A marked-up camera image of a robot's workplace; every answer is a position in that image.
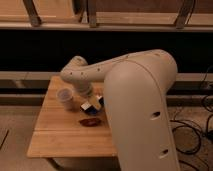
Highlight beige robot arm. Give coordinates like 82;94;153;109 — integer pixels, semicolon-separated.
60;49;180;171

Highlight blue and white box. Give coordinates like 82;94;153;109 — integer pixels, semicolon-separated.
80;95;104;115

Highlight dark red small dish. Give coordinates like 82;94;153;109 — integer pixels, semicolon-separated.
79;118;101;127

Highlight wooden table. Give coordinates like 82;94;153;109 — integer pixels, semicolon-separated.
27;76;116;158

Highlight wooden shelf frame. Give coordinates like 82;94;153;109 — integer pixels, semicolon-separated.
0;0;213;32

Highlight black floor cables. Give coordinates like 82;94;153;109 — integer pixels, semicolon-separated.
169;66;213;171

